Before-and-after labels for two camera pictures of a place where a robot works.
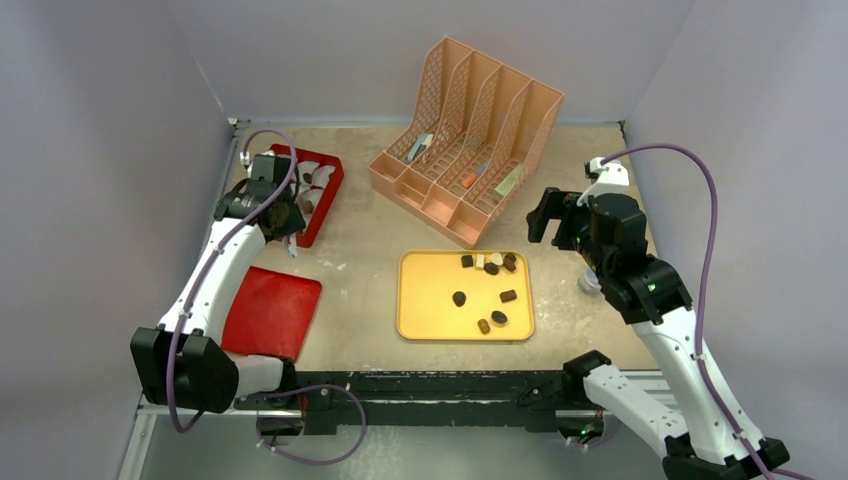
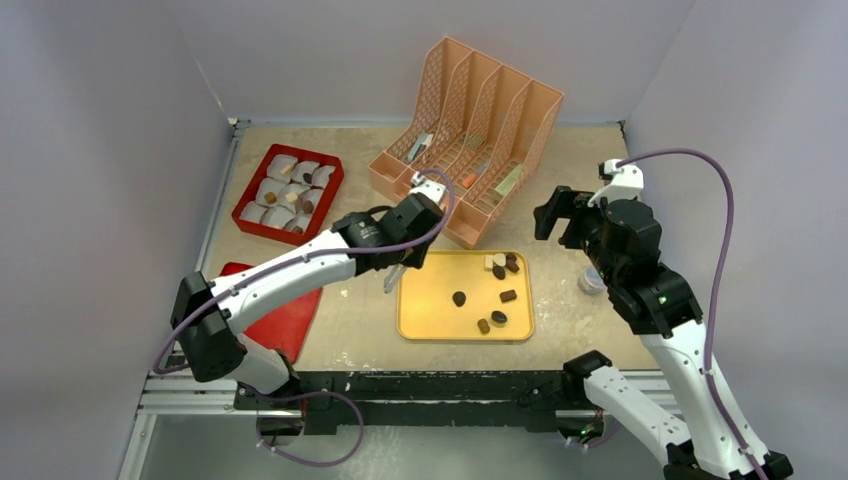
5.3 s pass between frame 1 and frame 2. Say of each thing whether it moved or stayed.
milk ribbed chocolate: stayed
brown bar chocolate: stayed
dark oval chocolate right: stayed
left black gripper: moved
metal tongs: moved
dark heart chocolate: stayed
